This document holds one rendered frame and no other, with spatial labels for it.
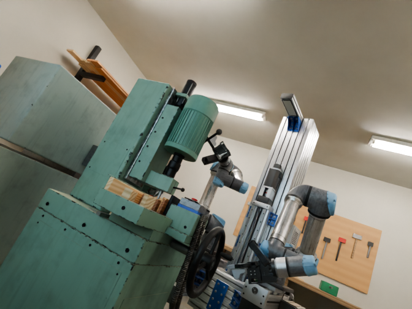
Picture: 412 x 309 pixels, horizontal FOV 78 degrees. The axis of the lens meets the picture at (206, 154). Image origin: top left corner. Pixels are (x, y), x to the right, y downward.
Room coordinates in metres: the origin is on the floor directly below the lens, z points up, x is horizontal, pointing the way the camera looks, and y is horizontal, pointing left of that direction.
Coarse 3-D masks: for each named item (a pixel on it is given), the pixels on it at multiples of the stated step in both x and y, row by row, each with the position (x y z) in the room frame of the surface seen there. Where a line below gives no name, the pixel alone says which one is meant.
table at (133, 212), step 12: (108, 192) 0.96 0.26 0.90; (108, 204) 0.95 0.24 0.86; (120, 204) 0.93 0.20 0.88; (132, 204) 0.91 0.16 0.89; (120, 216) 0.92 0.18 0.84; (132, 216) 0.90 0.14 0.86; (144, 216) 0.91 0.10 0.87; (156, 216) 0.98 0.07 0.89; (156, 228) 1.01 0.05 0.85; (168, 228) 1.07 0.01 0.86; (180, 240) 1.04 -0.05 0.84
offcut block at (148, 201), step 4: (144, 196) 0.96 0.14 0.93; (148, 196) 0.94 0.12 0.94; (144, 200) 0.95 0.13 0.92; (148, 200) 0.95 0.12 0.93; (152, 200) 0.95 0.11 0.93; (140, 204) 0.96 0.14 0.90; (144, 204) 0.94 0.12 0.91; (148, 204) 0.95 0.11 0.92; (152, 204) 0.96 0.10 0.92; (148, 208) 0.96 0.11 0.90
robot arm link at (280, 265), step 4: (276, 260) 1.06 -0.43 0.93; (280, 260) 1.06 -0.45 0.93; (284, 260) 1.05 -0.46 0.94; (276, 264) 1.05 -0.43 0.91; (280, 264) 1.05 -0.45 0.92; (284, 264) 1.04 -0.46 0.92; (276, 268) 1.05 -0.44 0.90; (280, 268) 1.04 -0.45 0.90; (284, 268) 1.04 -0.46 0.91; (276, 272) 1.06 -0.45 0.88; (280, 272) 1.05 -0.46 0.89; (284, 272) 1.04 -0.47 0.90; (280, 276) 1.05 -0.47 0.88; (284, 276) 1.05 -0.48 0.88; (288, 276) 1.07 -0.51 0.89
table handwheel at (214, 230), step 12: (216, 228) 1.05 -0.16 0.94; (204, 240) 0.99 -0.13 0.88; (216, 240) 1.10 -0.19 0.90; (180, 252) 1.15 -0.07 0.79; (204, 252) 0.98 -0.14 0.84; (216, 252) 1.21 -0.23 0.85; (192, 264) 0.98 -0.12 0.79; (204, 264) 1.06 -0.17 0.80; (216, 264) 1.21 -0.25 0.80; (192, 276) 0.98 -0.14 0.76; (192, 288) 1.01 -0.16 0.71; (204, 288) 1.16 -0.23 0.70
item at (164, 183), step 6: (150, 174) 1.25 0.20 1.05; (156, 174) 1.24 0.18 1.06; (162, 174) 1.23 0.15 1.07; (150, 180) 1.25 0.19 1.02; (156, 180) 1.23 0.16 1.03; (162, 180) 1.22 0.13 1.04; (168, 180) 1.21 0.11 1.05; (174, 180) 1.21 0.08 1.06; (156, 186) 1.23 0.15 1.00; (162, 186) 1.21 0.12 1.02; (168, 186) 1.20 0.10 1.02; (162, 192) 1.24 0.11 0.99; (168, 192) 1.21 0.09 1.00; (174, 192) 1.25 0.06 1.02
